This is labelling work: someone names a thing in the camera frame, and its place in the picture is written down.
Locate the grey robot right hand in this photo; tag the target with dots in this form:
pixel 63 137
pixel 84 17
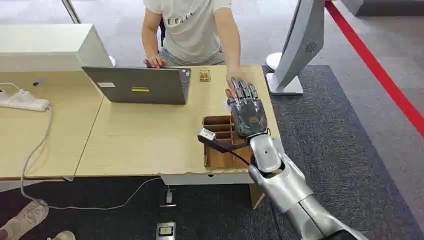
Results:
pixel 248 114

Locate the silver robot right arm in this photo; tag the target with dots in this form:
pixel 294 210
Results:
pixel 281 182

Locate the person's left hand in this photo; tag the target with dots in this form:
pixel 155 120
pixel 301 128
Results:
pixel 232 78

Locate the person's hand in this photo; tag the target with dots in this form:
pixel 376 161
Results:
pixel 232 78
pixel 154 61

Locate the wooden card box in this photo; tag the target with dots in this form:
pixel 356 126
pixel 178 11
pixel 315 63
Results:
pixel 222 159

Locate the small wooden block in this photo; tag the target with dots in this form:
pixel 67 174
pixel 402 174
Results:
pixel 204 75

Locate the white round base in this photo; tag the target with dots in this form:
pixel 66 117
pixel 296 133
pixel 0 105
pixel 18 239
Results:
pixel 273 61

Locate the white monitor on stand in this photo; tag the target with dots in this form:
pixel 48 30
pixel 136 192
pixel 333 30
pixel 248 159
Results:
pixel 298 46

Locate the dark carpet mat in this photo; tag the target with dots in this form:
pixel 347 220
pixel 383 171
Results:
pixel 331 149

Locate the person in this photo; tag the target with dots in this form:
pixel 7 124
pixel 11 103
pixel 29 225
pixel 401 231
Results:
pixel 190 30

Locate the person's right hand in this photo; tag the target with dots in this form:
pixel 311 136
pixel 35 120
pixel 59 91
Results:
pixel 154 61

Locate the grey laptop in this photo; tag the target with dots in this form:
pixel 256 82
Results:
pixel 142 87

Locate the white plug adapter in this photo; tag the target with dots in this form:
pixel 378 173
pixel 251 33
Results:
pixel 169 197

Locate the red floor tape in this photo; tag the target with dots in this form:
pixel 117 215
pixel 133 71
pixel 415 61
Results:
pixel 374 66

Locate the steel floor socket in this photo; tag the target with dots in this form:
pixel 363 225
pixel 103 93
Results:
pixel 165 231

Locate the grey metal leg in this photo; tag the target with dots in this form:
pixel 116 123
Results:
pixel 71 11

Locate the white box cabinet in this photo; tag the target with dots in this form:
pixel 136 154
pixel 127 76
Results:
pixel 46 46

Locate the person's beige shoe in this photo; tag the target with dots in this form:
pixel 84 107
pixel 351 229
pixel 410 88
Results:
pixel 63 236
pixel 24 218

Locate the white power strip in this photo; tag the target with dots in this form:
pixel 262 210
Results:
pixel 23 101

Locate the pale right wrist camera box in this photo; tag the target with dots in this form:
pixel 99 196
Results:
pixel 206 134

